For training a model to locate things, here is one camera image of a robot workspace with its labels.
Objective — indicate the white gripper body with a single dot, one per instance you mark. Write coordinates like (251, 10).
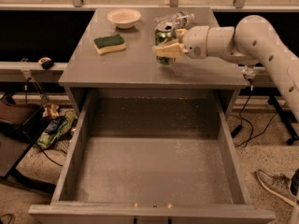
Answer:
(195, 41)

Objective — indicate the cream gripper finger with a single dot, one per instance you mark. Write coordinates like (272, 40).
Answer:
(180, 33)
(170, 50)

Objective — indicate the green soda can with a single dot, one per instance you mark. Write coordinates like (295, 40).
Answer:
(164, 32)

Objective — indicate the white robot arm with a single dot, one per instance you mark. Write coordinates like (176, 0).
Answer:
(253, 40)

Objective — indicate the open grey top drawer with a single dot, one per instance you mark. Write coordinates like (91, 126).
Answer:
(151, 160)

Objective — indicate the clear plastic water bottle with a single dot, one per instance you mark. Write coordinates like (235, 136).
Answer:
(179, 19)

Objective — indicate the white paper bowl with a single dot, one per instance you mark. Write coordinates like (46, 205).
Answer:
(124, 18)

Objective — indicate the green and yellow sponge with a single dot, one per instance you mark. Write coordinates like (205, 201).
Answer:
(109, 44)

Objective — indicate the grey cabinet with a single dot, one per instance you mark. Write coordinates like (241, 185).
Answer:
(134, 81)

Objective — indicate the yellow black tape measure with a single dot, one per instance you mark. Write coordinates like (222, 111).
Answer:
(46, 63)

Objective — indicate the crumpled white wrapper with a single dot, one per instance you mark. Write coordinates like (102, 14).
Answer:
(51, 111)

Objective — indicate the black chair base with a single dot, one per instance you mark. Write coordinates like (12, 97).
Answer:
(292, 132)

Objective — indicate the green snack bag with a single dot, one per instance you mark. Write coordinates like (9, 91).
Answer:
(56, 130)

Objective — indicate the grey sneaker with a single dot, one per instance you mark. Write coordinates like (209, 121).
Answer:
(280, 185)

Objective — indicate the dark brown chair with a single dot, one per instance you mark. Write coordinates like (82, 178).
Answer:
(20, 127)

